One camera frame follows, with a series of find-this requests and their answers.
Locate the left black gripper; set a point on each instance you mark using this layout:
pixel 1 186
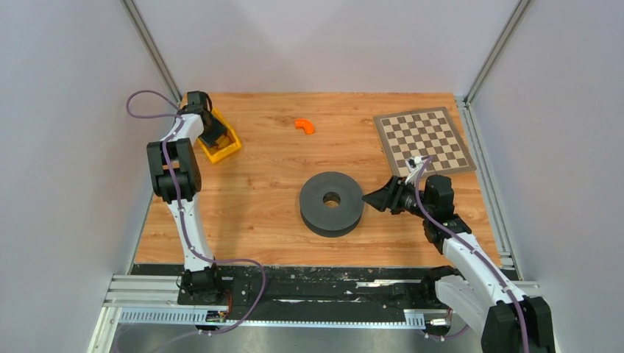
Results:
pixel 219 129

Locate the orange curved plastic piece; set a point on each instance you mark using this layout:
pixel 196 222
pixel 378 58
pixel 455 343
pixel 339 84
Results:
pixel 305 125

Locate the wooden chessboard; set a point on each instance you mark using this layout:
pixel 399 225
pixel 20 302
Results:
pixel 430 132

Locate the aluminium frame post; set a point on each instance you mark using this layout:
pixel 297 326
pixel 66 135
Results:
pixel 137 20
pixel 511 24

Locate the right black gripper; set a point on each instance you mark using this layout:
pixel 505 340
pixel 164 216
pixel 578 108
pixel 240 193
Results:
pixel 388 198

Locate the right aluminium frame post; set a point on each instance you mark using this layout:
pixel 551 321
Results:
pixel 511 24

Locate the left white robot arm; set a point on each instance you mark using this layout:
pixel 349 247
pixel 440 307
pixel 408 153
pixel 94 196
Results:
pixel 176 179

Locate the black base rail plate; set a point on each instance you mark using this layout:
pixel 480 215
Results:
pixel 366 295

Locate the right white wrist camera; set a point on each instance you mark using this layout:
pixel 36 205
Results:
pixel 414 165

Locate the black cable spool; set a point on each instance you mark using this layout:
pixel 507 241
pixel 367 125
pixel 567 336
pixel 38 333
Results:
pixel 330 204

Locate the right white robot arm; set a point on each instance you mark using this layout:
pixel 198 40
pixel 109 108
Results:
pixel 504 316

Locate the left aluminium frame post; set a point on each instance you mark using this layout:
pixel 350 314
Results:
pixel 137 20

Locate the yellow plastic bin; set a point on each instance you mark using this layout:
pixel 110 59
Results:
pixel 223 146

